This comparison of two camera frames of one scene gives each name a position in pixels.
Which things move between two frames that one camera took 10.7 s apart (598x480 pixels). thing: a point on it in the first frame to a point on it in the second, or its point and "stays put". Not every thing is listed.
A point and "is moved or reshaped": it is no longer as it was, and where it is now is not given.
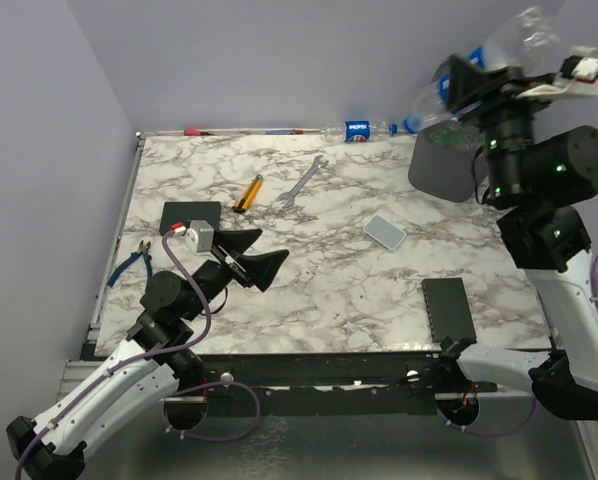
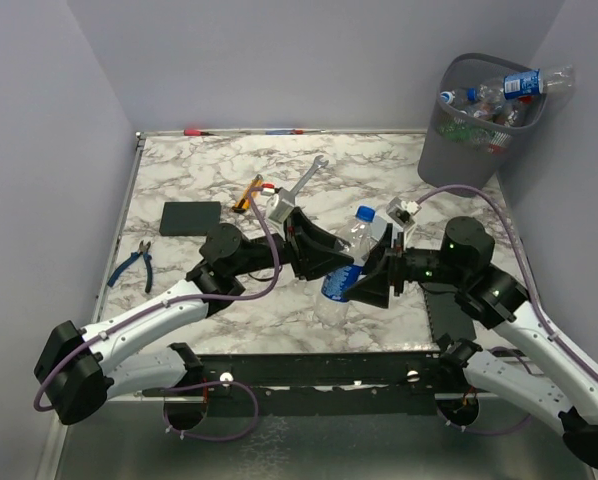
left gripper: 260,268 to 308,258
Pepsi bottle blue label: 524,38 is moved or reshaped
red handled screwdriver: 196,132 stays put
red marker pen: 284,132 stays put
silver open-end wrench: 295,191 stays put
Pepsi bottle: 360,131 to 354,240
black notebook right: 448,309 stays put
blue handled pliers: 142,251 stays put
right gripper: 466,81 to 374,288
